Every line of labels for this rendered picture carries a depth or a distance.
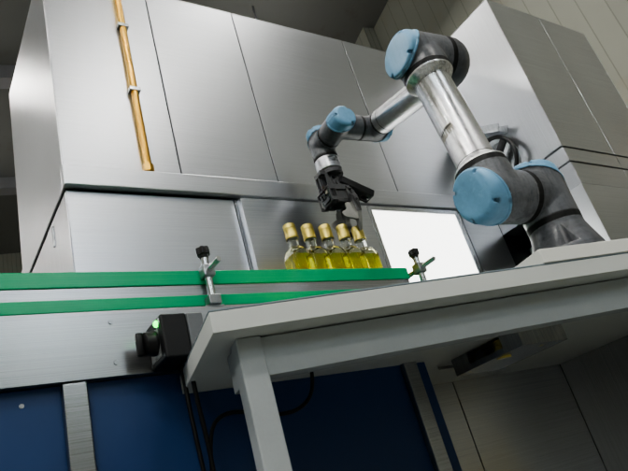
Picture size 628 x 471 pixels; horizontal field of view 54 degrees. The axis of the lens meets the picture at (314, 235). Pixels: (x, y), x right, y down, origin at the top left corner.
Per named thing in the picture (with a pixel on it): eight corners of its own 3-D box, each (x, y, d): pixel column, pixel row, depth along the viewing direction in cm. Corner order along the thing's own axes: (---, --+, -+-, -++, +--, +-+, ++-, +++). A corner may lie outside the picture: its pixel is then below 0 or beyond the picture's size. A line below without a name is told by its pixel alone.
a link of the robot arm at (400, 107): (485, 33, 154) (376, 118, 195) (452, 26, 149) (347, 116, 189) (496, 74, 152) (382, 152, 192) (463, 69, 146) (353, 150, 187)
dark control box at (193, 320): (193, 370, 114) (186, 327, 117) (210, 355, 108) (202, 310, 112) (150, 375, 109) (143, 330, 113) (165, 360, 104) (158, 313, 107)
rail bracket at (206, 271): (221, 309, 125) (207, 250, 131) (235, 293, 120) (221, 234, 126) (202, 310, 123) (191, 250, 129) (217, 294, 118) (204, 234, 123)
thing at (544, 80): (602, 237, 281) (524, 86, 318) (678, 194, 255) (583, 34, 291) (503, 235, 242) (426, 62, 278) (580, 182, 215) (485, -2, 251)
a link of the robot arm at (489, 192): (554, 202, 124) (446, 24, 151) (502, 202, 117) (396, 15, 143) (516, 236, 133) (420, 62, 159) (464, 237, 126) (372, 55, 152)
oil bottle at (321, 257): (337, 325, 161) (316, 252, 169) (349, 317, 157) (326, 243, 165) (320, 327, 158) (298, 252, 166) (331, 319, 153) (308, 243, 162)
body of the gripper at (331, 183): (321, 214, 181) (310, 179, 185) (346, 213, 185) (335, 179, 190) (334, 200, 175) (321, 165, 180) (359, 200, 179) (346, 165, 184)
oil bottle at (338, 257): (355, 323, 164) (333, 252, 173) (367, 315, 160) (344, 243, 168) (338, 325, 161) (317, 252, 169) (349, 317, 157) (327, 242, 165)
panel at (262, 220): (485, 298, 217) (450, 215, 231) (491, 294, 215) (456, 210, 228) (262, 311, 166) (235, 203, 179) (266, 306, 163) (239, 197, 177)
